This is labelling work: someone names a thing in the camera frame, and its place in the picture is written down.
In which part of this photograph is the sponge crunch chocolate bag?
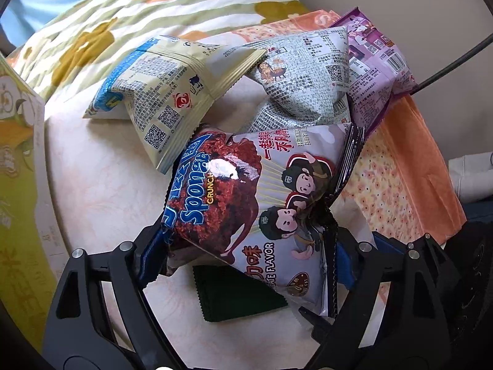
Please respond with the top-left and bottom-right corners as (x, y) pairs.
(161, 123), (365, 317)

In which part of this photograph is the purple snack bag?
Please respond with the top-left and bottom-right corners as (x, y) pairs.
(333, 8), (417, 134)

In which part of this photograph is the grey newspaper print snack bag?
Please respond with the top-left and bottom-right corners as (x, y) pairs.
(243, 27), (352, 132)

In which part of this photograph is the blue cream snack bag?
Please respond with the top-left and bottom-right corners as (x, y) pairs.
(84, 35), (266, 173)

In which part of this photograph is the green cardboard box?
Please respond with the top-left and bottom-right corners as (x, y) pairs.
(0, 60), (68, 350)

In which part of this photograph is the orange floral towel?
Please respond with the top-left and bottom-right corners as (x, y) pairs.
(183, 10), (466, 245)

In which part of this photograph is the white folding table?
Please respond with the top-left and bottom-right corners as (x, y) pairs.
(45, 86), (320, 369)

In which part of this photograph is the floral striped quilt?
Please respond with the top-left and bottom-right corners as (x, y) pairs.
(7, 0), (308, 100)

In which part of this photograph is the black stand pole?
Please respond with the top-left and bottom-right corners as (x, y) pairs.
(409, 34), (493, 95)

